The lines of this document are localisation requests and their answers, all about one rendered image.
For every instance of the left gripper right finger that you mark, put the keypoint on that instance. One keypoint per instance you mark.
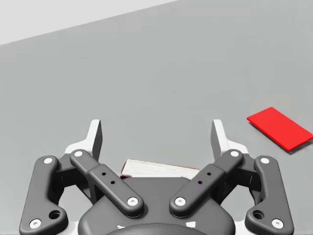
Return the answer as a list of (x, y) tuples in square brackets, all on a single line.
[(205, 181)]

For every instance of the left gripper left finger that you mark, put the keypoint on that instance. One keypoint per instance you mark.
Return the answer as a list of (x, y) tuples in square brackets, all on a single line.
[(107, 181)]

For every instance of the red and white carton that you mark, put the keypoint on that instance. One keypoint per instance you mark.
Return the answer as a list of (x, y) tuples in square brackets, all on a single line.
[(159, 169)]

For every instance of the red pad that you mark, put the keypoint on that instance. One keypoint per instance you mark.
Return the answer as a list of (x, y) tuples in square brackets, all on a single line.
[(278, 128)]

